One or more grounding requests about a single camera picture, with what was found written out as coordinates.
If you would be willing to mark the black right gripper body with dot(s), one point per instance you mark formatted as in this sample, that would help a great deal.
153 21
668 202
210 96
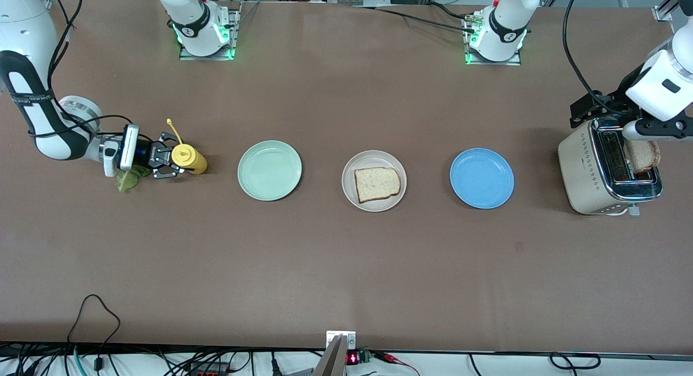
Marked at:
151 155

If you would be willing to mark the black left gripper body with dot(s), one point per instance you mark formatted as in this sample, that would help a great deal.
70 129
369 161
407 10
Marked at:
610 104

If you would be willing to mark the yellow squeeze bottle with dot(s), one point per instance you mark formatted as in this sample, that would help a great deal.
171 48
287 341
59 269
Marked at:
192 159

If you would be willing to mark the toasted bread slice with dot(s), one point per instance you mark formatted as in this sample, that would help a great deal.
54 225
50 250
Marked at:
644 156
378 185

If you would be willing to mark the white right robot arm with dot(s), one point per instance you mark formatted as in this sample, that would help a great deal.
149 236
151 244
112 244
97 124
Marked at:
21 18

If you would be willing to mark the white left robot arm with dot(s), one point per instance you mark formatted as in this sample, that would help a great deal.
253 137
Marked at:
663 83

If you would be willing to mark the light green plate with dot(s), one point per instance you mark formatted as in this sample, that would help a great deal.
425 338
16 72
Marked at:
269 170

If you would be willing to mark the blue plate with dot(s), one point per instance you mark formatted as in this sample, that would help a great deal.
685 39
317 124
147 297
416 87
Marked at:
482 178

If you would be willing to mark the beige plate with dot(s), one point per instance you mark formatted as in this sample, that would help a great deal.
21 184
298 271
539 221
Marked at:
349 170

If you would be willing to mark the green lettuce leaf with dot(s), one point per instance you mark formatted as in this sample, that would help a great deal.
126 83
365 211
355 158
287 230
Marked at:
127 181

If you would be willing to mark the beige chrome toaster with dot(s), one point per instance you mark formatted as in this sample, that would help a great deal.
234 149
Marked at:
582 170

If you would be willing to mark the red display module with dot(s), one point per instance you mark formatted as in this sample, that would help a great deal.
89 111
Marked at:
353 358

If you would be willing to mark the red clip lead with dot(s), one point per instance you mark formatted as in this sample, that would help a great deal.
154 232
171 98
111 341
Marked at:
387 356

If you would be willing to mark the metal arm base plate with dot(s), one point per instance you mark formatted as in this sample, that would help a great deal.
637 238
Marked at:
236 34
492 63

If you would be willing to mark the aluminium corner bracket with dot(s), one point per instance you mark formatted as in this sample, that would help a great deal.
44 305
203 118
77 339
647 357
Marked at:
661 13
42 4

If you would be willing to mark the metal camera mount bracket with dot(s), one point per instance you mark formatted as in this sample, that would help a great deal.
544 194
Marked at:
349 338

